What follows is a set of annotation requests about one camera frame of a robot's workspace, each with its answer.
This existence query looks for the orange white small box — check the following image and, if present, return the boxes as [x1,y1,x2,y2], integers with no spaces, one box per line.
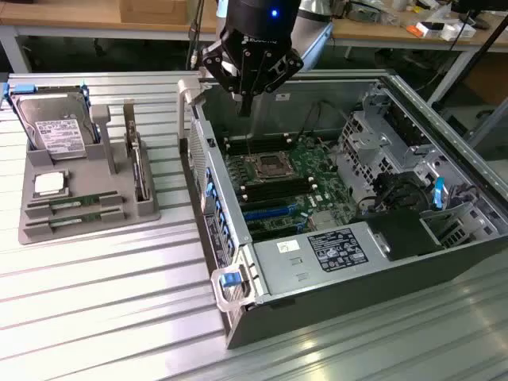
[406,21,445,40]

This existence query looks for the black stand pole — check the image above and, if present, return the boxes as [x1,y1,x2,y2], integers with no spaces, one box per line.
[426,13,508,120]

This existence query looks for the blue disk bay latch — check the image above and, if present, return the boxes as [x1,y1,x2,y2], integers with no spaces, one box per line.
[433,177,446,210]

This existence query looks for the wooden desk with grey frame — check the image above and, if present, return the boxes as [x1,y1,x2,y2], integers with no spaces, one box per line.
[0,0,223,72]

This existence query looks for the grey case handle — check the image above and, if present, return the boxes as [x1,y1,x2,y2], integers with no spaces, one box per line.
[209,257,257,311]
[177,77,206,140]

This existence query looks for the silver antistatic bags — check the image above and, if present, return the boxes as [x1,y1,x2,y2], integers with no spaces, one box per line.
[348,0,398,25]

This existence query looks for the metal CPU socket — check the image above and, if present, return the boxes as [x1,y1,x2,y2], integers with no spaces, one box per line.
[253,152,297,179]

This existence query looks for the wooden desk with cluttered top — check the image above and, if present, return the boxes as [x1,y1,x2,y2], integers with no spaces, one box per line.
[331,0,508,105]

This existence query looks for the black plastic shroud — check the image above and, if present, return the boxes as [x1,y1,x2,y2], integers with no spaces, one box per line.
[351,208,445,263]

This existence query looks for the black wire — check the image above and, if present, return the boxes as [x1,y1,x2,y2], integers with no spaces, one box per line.
[298,101,348,138]

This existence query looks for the silver CPU chip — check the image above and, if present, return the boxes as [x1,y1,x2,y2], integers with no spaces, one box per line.
[33,173,67,197]

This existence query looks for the RAM slot with white latches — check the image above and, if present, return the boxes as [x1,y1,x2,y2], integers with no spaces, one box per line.
[239,176,314,191]
[225,139,293,153]
[241,183,318,202]
[224,133,290,144]

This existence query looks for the long black expansion slot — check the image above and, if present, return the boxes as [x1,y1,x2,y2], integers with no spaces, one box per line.
[241,194,301,211]
[247,221,304,238]
[249,228,306,244]

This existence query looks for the metal disk bay cage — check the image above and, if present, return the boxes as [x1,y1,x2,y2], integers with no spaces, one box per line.
[337,83,434,199]

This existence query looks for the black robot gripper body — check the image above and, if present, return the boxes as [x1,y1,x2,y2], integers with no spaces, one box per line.
[217,0,302,95]

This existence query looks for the blue expansion slot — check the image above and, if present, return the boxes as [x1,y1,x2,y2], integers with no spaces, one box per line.
[242,204,302,223]

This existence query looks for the graphics card with metal bracket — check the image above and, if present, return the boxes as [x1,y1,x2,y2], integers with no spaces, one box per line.
[122,98,154,203]

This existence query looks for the green motherboard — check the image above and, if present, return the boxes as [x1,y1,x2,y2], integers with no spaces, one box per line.
[221,133,358,244]

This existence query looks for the silver chipset heatsink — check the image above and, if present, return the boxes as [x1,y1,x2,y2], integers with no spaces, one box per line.
[311,212,339,232]

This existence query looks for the grey power supply unit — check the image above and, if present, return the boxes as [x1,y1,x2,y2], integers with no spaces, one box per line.
[252,221,398,298]

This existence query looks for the brown cardboard box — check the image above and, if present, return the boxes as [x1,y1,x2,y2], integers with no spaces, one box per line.
[118,0,188,25]

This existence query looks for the blue disk caddy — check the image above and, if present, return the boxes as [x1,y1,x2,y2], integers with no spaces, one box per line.
[4,81,101,146]

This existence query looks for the silver hard disk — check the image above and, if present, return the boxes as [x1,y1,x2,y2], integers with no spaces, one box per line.
[10,91,98,160]

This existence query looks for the grey parts rack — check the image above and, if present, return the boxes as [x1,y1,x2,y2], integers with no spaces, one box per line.
[17,98,162,245]

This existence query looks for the green RAM stick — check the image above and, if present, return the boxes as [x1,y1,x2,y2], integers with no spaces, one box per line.
[48,213,107,228]
[47,196,103,210]

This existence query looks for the hanging cable with metal plug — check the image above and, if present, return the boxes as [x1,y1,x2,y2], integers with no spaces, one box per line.
[185,0,207,71]

